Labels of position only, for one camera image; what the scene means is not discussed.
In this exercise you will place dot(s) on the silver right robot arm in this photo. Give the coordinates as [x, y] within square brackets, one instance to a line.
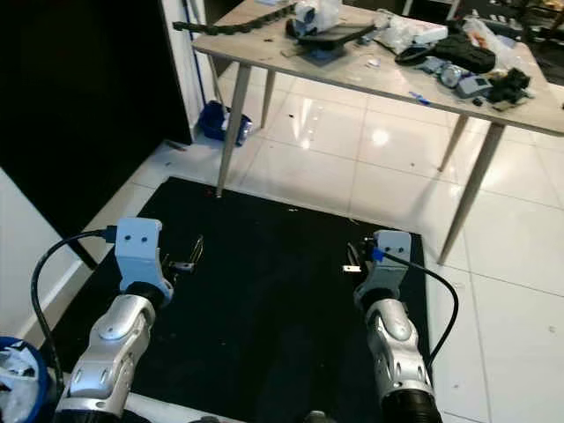
[397, 352]

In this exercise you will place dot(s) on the blue rimmed rubbish bin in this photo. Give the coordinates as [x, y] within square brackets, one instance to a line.
[22, 379]

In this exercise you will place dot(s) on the black floor mat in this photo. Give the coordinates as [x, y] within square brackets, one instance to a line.
[273, 308]

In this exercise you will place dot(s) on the blue plastic basket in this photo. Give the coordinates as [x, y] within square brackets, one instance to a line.
[213, 123]

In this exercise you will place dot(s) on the blue tape strip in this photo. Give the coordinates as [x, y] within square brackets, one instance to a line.
[419, 97]

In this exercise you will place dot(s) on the grey table with slanted legs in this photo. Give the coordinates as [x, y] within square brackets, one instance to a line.
[361, 75]

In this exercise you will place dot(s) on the black partition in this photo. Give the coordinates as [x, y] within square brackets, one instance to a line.
[88, 97]

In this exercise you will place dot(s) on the grey electronic device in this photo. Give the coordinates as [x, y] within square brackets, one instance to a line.
[467, 84]

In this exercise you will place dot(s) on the black flat stand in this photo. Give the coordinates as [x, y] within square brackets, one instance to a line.
[330, 37]

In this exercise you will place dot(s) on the black electronic device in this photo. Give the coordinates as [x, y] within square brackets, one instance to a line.
[509, 88]

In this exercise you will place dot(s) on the white plastic bag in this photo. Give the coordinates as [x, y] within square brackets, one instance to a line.
[410, 33]

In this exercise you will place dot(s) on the black padded bag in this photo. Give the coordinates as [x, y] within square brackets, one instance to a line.
[463, 53]

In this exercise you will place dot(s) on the clear plastic bag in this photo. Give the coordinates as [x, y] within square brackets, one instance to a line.
[317, 13]

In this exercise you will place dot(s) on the clear bag with orange contents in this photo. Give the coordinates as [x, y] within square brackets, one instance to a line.
[489, 37]

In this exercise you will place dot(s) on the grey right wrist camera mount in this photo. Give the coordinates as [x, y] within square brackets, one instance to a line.
[392, 260]

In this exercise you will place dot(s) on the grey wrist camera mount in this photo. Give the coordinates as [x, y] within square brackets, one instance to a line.
[139, 247]
[392, 260]

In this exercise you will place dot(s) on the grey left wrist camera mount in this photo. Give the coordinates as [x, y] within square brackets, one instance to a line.
[139, 247]

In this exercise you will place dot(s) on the white door frame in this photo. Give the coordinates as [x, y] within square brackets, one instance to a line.
[185, 53]

